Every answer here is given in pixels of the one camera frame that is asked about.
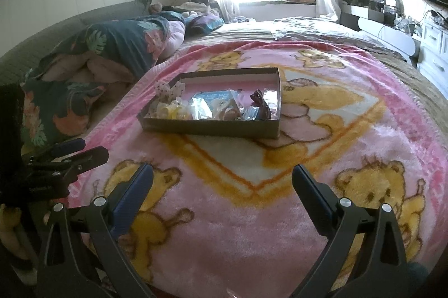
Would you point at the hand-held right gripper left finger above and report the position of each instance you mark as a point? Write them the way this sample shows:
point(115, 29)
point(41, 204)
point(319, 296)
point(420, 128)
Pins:
point(131, 196)

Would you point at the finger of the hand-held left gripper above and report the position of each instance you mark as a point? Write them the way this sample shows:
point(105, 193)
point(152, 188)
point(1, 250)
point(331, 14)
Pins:
point(68, 145)
point(87, 159)

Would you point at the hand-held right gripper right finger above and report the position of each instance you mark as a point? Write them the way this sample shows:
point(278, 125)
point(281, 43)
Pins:
point(309, 193)

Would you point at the dark cardboard box tray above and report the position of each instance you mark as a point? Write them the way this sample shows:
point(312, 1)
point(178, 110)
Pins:
point(210, 130)

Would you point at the clear plastic zip bag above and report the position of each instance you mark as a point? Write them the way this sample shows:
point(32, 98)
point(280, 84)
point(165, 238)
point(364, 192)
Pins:
point(229, 110)

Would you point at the person's left hand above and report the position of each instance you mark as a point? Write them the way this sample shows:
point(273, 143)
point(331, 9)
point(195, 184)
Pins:
point(8, 224)

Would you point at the pink bear printed blanket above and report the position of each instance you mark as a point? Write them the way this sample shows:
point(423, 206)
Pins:
point(245, 214)

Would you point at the small blue packet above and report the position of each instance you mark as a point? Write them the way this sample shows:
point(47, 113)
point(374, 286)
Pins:
point(251, 112)

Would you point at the brown hair claw clip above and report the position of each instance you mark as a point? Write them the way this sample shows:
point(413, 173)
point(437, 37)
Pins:
point(260, 103)

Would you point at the white patterned hair bow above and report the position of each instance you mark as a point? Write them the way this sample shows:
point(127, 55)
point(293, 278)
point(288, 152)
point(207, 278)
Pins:
point(169, 91)

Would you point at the dark floral duvet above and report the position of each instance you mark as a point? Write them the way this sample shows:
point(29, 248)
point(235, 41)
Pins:
point(115, 42)

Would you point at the grey padded headboard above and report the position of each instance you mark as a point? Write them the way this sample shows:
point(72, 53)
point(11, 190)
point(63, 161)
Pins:
point(52, 32)

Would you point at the blue printed card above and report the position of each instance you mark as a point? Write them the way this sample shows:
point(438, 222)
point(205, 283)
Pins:
point(210, 96)

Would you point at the white crumpled sheet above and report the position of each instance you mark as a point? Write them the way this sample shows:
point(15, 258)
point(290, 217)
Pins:
point(315, 26)

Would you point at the white curved bed footboard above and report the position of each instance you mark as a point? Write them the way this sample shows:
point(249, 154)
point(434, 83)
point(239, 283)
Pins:
point(388, 35)

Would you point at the purple pillow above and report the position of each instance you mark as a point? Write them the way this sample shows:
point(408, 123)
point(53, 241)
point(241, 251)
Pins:
point(206, 23)

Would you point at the pile of clothes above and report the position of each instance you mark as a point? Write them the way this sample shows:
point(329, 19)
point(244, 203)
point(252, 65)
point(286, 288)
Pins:
point(192, 5)

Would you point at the dark storage box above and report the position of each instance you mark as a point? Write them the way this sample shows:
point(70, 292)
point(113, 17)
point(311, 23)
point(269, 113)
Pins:
point(364, 11)

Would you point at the white drawer cabinet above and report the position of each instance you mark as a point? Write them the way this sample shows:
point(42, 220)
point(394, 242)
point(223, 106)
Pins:
point(435, 49)

